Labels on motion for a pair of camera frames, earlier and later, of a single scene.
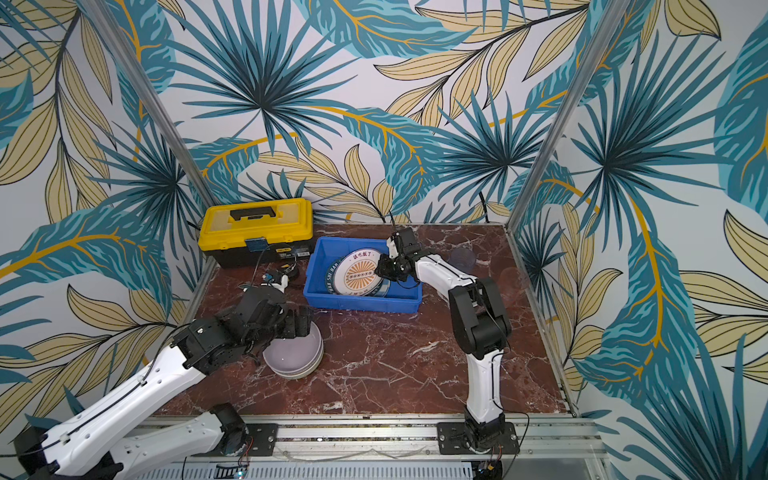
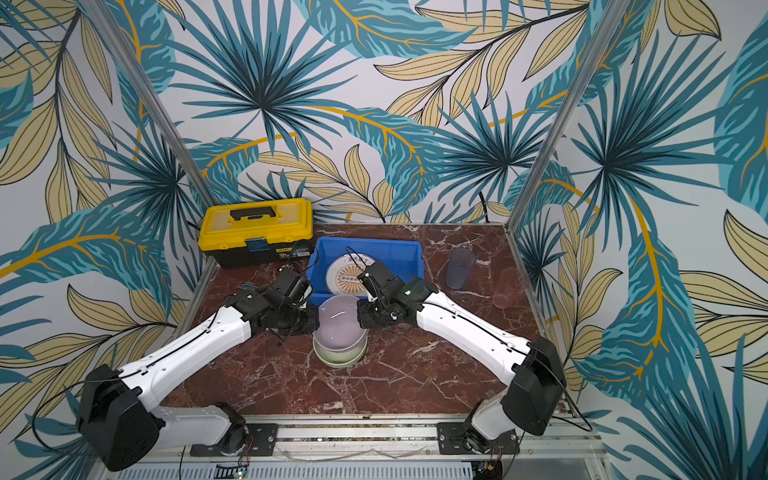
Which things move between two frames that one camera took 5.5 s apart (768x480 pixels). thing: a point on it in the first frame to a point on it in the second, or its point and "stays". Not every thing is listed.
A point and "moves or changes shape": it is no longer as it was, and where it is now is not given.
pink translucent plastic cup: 513,284 stays
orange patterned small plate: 354,274 moves or changes shape
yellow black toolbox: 257,233 stays
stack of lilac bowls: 295,357 to 339,327
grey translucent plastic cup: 462,258 stays
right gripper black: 392,264 to 372,315
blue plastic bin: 403,297 stays
